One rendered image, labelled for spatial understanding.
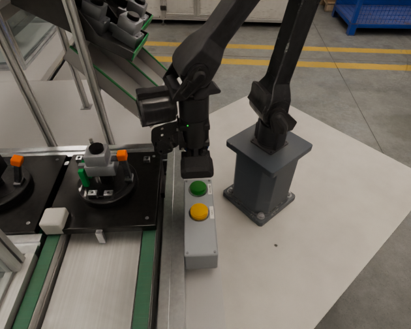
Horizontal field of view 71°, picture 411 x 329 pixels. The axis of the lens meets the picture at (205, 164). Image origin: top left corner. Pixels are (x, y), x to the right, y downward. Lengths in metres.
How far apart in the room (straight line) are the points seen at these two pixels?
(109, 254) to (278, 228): 0.41
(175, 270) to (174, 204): 0.17
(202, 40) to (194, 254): 0.40
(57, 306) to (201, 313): 0.28
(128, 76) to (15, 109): 0.58
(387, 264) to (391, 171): 0.97
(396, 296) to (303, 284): 1.18
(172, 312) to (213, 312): 0.12
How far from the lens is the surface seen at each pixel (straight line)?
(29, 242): 0.73
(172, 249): 0.63
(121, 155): 0.65
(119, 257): 0.68
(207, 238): 0.63
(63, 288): 0.69
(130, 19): 0.79
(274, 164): 0.64
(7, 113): 1.36
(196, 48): 0.48
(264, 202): 0.74
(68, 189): 0.77
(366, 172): 1.02
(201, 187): 0.70
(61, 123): 1.20
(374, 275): 1.88
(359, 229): 0.86
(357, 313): 1.74
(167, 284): 0.59
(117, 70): 0.92
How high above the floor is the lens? 1.50
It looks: 44 degrees down
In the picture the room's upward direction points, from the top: straight up
